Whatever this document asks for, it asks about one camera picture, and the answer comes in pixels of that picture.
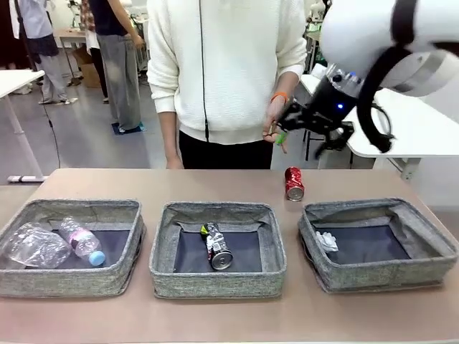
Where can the bystander in grey trousers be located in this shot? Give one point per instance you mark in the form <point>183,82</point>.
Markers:
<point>120,71</point>

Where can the grey fabric basket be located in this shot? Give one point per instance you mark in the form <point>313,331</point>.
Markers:
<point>376,276</point>
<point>215,285</point>
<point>71,283</point>

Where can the person's right hand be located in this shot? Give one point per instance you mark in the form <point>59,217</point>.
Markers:
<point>174,164</point>

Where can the person's left hand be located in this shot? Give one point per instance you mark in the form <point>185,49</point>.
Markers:
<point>274,114</point>

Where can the brown cardboard box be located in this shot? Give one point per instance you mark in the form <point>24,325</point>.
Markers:
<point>89,71</point>

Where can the crushed clear plastic bottle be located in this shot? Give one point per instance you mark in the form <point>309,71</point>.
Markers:
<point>32,247</point>

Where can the crushed black drink can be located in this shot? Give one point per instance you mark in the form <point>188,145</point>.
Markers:
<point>216,247</point>

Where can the person in white sweater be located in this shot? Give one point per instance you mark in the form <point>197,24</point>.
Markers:
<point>222,71</point>

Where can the person's right forearm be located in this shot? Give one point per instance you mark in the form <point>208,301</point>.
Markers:
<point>170,136</point>

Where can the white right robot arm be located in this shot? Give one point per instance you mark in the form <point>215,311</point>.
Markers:
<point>358,28</point>

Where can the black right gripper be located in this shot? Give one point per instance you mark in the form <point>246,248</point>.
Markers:
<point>331,104</point>

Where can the white desk with column leg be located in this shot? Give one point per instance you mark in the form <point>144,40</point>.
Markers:
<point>14,82</point>

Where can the white paper ball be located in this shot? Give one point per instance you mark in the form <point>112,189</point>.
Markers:
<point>327,242</point>

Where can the crushed red drink can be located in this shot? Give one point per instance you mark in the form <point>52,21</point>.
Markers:
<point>295,182</point>

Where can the bystander in plaid shirt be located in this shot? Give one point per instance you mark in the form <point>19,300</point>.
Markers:
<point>95,61</point>

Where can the plastic bottle with pink label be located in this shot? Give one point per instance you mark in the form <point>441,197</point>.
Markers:
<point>80,240</point>

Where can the orange wristband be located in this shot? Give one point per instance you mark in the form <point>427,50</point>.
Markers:
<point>279,97</point>

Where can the black trousers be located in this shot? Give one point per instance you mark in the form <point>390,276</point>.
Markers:
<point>226,154</point>

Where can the person's left forearm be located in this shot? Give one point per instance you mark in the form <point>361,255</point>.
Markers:
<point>287,84</point>

